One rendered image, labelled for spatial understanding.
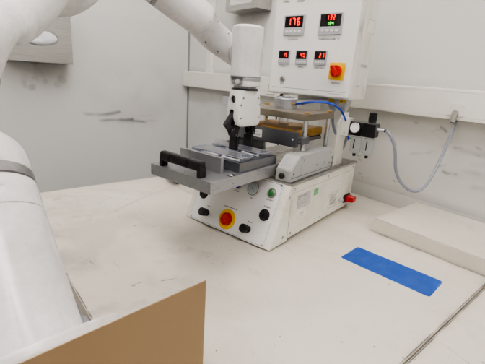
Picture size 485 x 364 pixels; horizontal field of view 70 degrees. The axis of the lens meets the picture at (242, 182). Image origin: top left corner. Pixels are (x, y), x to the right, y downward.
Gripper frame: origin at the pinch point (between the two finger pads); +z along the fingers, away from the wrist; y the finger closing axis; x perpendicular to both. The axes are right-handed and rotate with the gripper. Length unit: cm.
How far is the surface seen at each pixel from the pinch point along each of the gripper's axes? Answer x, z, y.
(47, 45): 135, -26, 5
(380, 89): -17, -17, 62
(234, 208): -1.5, 19.3, -3.1
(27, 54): 136, -21, -5
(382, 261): -42, 27, 12
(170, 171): 2.7, 5.2, -23.9
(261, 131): 1.0, -2.2, 11.2
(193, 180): -5.7, 5.6, -23.9
